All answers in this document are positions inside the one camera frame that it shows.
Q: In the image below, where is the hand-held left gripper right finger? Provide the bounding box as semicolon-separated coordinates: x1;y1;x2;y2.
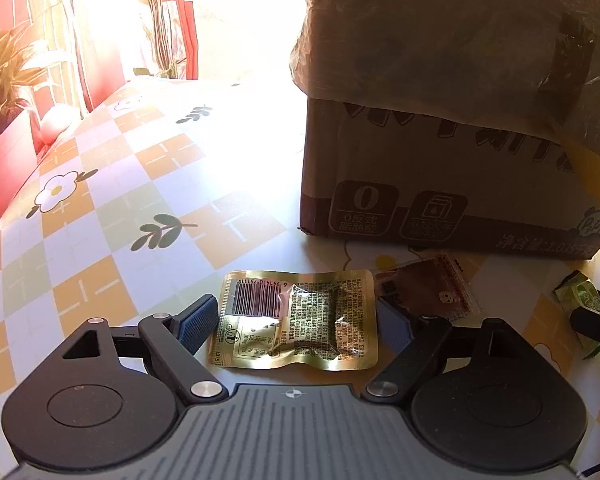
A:
362;298;556;401

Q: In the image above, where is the gold snack packet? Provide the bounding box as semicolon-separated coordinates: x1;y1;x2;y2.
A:
208;268;380;372

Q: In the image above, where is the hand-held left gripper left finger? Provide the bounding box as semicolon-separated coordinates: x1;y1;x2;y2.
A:
30;294;227;403

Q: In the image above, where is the green snack packet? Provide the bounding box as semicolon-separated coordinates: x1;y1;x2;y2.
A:
552;269;600;359

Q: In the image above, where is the brown cardboard box with liner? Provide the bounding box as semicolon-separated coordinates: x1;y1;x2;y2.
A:
290;0;600;262

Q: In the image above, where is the chequered floral tablecloth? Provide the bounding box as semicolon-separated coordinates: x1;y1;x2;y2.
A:
0;77;600;480

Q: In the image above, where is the printed backdrop cloth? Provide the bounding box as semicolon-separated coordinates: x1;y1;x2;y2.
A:
0;0;203;251

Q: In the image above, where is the red clear snack packet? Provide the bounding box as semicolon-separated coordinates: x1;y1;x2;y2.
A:
374;252;482;327

